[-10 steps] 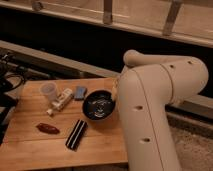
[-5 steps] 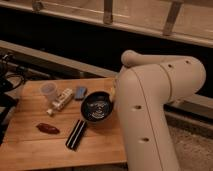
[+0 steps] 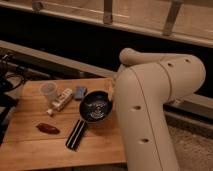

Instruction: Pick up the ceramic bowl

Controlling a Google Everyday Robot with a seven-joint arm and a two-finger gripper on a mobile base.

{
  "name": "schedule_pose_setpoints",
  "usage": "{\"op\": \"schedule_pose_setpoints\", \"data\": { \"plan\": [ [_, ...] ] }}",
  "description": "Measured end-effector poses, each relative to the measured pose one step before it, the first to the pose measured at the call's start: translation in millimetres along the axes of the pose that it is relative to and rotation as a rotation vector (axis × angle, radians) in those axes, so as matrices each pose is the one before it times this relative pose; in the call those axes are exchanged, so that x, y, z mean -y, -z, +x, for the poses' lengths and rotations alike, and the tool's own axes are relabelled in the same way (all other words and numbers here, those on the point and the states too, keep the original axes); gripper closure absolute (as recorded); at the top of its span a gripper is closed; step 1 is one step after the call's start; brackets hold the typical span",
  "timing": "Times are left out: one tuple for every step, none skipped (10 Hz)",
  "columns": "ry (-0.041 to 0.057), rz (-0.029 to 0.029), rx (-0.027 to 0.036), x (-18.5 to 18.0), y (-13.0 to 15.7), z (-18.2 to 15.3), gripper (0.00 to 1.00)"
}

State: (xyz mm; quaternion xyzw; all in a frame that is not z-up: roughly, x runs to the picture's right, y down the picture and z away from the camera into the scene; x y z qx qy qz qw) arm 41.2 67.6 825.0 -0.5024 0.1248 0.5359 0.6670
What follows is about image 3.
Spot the white tube bottle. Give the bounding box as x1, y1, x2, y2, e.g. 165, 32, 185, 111
46, 88, 73, 116

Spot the black cables and equipment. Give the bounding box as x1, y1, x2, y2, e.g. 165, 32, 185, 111
0, 53, 28, 144

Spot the blue sponge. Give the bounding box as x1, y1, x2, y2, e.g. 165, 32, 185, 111
74, 86, 87, 100

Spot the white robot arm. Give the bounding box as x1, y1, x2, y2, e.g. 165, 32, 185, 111
114, 48, 206, 171

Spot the clear plastic cup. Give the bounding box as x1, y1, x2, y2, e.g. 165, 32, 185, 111
40, 82, 58, 103

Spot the metal railing frame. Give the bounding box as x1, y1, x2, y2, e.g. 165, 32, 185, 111
0, 0, 213, 48

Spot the dark ceramic bowl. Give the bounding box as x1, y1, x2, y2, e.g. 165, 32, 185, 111
79, 91, 113, 122

